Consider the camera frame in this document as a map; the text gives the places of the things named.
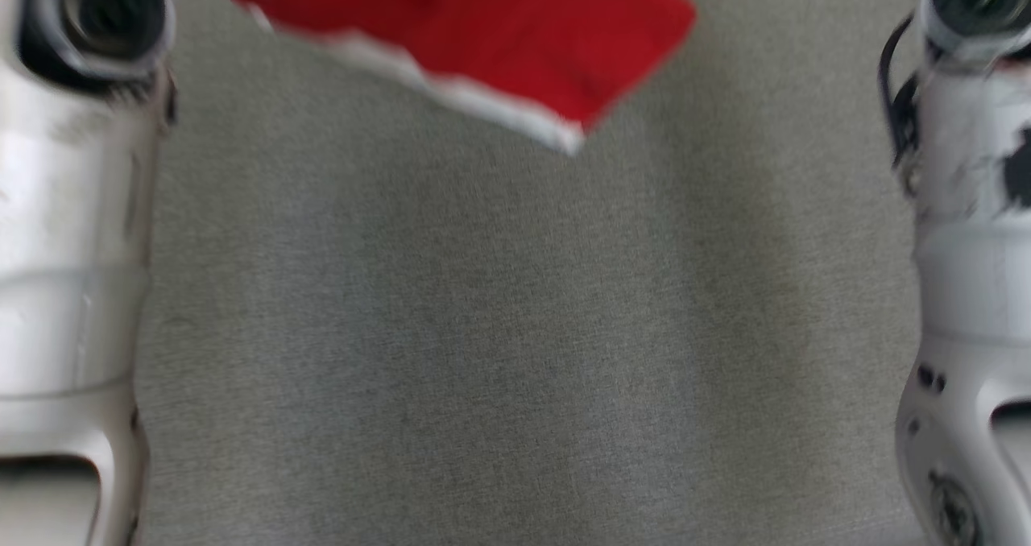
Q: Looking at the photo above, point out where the red garment with white hem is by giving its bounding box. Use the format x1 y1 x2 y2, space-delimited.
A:
211 0 698 157

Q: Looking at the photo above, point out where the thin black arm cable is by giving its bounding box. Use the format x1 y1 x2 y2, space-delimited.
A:
876 13 927 172

